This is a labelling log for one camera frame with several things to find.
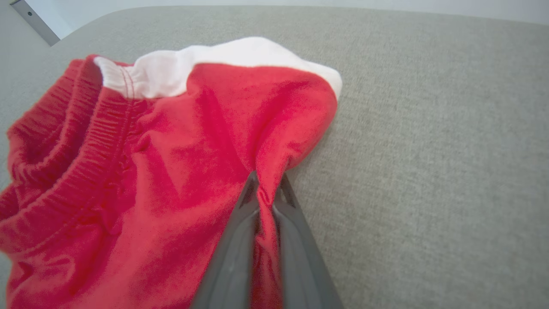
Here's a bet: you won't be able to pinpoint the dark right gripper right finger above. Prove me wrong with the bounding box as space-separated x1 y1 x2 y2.
272 174 344 309

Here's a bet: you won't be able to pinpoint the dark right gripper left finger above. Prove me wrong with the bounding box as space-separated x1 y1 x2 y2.
190 171 260 309

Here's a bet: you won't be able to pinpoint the red shorts with white stripe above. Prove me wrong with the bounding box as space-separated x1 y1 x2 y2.
0 36 343 309

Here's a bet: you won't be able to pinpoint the grey fabric sofa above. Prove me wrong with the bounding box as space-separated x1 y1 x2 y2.
0 5 549 309

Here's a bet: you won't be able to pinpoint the dark wall baseboard strip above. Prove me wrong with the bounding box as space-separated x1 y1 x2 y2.
9 0 61 46

